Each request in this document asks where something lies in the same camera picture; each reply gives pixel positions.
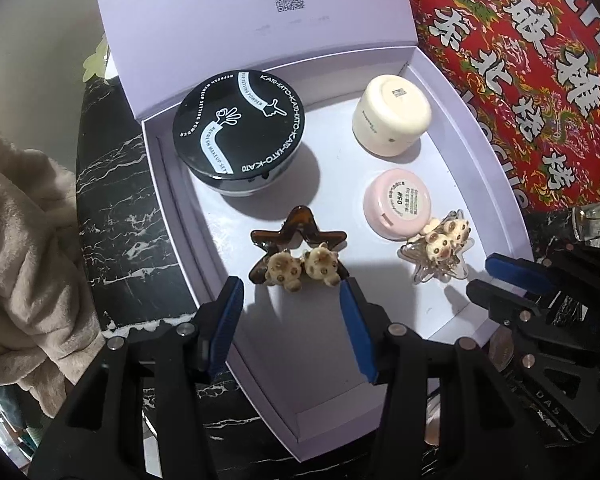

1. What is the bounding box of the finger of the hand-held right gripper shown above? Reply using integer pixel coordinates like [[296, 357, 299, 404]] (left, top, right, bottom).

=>
[[485, 244, 600, 311], [466, 279, 600, 357]]

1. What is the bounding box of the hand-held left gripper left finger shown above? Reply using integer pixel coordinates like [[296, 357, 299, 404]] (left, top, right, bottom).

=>
[[27, 276, 244, 480]]

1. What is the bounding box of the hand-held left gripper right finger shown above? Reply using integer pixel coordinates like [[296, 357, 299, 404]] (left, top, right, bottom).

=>
[[339, 279, 546, 480]]

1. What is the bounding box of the lavender gift box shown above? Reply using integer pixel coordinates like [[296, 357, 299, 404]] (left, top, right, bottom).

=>
[[91, 0, 535, 463]]

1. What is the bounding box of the clear star bear hair clip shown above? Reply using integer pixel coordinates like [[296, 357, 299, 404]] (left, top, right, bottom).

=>
[[399, 208, 475, 288]]

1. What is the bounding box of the brown star bear hair clip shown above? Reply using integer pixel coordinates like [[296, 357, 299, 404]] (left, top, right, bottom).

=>
[[248, 205, 351, 295]]

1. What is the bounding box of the pink cosmetic jar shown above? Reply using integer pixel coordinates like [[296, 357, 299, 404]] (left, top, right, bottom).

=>
[[362, 169, 436, 241]]

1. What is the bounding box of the black round powder case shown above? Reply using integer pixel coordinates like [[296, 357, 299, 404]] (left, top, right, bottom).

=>
[[172, 67, 306, 197]]

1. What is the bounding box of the clear drinking glass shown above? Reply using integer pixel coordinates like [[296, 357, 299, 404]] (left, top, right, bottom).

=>
[[572, 203, 600, 243]]

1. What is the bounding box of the red printed carton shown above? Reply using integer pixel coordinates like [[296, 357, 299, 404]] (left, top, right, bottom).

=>
[[397, 0, 600, 213]]

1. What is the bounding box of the beige fleece blanket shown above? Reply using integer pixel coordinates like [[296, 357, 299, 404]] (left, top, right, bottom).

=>
[[0, 116, 106, 421]]

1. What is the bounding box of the cream cosmetic jar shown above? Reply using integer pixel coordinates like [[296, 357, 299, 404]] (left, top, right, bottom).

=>
[[351, 75, 433, 157]]

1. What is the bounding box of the pale flower decoration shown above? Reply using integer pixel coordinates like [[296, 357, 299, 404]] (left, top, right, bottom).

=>
[[81, 35, 116, 83]]

